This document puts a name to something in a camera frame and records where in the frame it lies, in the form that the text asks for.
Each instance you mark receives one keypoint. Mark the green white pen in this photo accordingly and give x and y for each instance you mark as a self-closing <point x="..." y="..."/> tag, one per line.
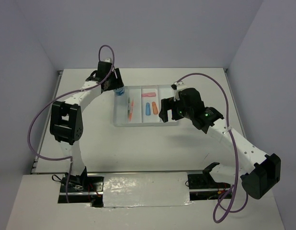
<point x="128" y="107"/>

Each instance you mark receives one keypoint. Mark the orange eraser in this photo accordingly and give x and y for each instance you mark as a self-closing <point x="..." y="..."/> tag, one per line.
<point x="155" y="108"/>

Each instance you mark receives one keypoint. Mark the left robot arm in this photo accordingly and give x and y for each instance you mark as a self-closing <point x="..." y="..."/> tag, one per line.
<point x="66" y="124"/>

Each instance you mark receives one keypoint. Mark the blue eraser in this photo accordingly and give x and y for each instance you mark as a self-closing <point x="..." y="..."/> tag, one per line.
<point x="147" y="109"/>

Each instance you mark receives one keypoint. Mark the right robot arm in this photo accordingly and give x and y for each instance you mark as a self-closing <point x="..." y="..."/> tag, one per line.
<point x="258" y="171"/>

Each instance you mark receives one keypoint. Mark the white divided organizer tray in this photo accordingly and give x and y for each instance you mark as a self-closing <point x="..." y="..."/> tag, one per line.
<point x="140" y="106"/>

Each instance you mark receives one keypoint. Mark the pink eraser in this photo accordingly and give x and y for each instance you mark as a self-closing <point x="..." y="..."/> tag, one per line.
<point x="149" y="94"/>

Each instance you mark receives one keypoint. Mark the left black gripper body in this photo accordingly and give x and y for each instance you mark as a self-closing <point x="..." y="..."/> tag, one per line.
<point x="114" y="83"/>

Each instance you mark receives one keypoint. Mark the blue tape roll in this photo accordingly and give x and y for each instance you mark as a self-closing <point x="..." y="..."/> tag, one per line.
<point x="119" y="91"/>

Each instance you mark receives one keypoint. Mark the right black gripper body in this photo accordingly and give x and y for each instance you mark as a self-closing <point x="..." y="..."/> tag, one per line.
<point x="181" y="109"/>

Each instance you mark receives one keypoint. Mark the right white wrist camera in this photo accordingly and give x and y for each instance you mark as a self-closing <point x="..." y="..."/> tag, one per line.
<point x="177" y="87"/>

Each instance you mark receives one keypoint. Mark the orange pen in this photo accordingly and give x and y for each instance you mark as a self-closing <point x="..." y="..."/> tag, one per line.
<point x="130" y="112"/>

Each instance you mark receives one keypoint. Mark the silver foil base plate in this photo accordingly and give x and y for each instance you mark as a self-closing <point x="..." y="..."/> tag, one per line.
<point x="146" y="189"/>

